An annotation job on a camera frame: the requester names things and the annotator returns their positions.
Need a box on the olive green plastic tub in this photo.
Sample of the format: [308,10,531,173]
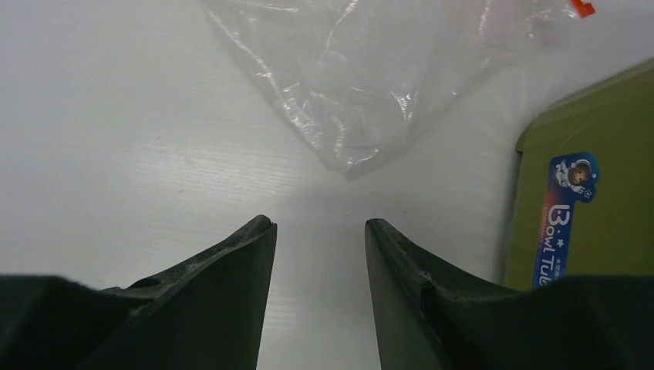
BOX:
[503,60,653,290]

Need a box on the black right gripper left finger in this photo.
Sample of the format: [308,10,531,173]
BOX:
[1,215,278,369]

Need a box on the clear zip top bag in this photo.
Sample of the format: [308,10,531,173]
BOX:
[201,1,595,178]

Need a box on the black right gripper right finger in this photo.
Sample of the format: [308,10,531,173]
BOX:
[365,219,653,369]

